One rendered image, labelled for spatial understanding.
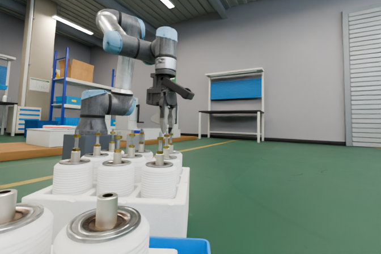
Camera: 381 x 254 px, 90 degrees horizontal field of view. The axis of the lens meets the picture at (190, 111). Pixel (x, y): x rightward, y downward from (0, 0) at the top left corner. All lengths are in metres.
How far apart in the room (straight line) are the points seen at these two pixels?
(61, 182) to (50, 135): 1.98
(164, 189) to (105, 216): 0.29
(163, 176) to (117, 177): 0.12
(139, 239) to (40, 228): 0.12
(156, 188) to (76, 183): 0.21
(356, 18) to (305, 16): 1.05
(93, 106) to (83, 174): 0.51
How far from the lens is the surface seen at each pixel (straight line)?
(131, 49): 0.74
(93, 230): 0.25
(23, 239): 0.29
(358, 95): 5.55
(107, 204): 0.25
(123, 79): 1.10
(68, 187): 0.61
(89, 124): 1.06
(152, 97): 0.67
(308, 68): 5.67
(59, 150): 2.54
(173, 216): 0.51
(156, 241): 0.50
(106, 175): 0.55
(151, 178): 0.52
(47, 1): 7.81
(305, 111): 5.49
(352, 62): 5.67
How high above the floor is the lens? 0.36
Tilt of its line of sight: 4 degrees up
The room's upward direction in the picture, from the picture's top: 2 degrees clockwise
